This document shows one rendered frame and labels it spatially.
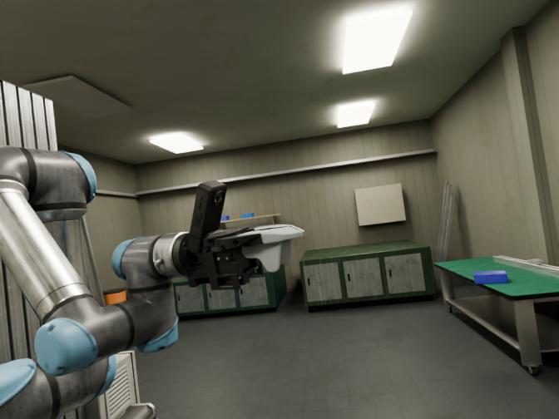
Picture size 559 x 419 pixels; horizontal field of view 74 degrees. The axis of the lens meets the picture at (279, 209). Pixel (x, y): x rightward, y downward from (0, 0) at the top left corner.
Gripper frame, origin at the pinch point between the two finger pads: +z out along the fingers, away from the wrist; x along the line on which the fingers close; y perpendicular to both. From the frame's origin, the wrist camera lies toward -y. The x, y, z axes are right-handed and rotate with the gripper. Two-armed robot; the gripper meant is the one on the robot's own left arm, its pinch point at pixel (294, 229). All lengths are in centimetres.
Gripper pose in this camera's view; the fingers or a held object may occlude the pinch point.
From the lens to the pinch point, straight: 51.3
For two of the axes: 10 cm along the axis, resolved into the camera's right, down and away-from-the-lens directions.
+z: 8.7, -1.3, -4.8
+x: -4.6, 1.6, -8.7
